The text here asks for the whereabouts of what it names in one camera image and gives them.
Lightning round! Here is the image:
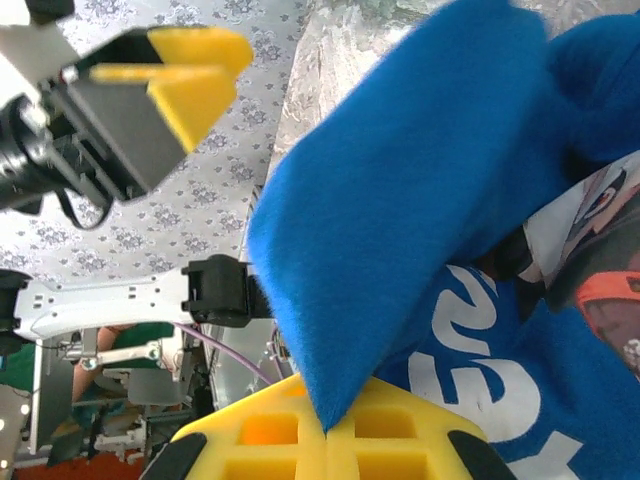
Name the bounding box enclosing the purple cable loop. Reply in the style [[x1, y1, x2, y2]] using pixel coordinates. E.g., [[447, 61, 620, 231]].
[[172, 321, 275, 387]]

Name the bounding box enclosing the person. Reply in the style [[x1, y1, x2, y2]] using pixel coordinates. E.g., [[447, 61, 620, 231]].
[[0, 322, 176, 436]]

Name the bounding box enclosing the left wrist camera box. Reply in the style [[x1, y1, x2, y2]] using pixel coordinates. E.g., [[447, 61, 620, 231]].
[[0, 20, 84, 101]]

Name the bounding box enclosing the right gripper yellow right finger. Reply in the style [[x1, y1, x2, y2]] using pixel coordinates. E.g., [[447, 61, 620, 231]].
[[325, 378, 490, 480]]

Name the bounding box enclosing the blue t-shirt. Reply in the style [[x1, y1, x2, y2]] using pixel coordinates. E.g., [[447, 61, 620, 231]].
[[246, 0, 640, 480]]

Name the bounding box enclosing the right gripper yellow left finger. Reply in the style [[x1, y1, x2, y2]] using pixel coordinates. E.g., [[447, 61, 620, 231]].
[[169, 372, 330, 480]]

